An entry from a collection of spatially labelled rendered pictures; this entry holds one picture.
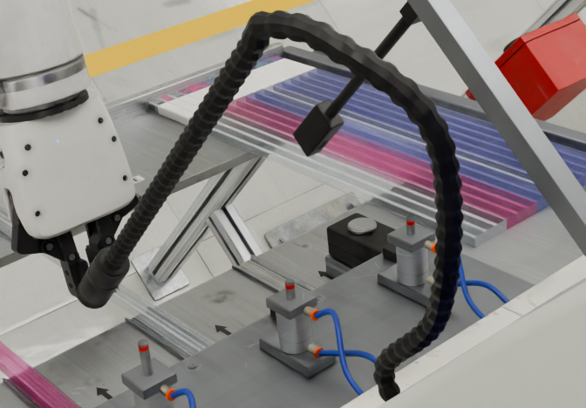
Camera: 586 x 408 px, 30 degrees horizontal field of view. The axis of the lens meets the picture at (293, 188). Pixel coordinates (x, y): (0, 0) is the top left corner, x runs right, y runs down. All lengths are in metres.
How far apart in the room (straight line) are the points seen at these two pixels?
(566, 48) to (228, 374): 1.00
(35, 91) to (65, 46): 0.04
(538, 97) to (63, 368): 0.91
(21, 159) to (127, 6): 1.45
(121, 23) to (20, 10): 1.43
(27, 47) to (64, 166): 0.10
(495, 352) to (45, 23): 0.69
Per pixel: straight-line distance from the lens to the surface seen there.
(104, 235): 0.94
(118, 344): 0.88
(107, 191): 0.92
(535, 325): 0.21
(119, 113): 1.29
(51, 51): 0.87
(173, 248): 1.93
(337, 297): 0.78
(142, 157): 1.19
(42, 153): 0.89
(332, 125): 0.77
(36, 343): 1.94
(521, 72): 1.59
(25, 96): 0.87
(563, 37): 1.62
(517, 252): 0.95
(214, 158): 1.16
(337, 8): 2.53
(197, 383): 0.72
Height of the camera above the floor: 1.80
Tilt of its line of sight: 54 degrees down
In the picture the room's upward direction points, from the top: 41 degrees clockwise
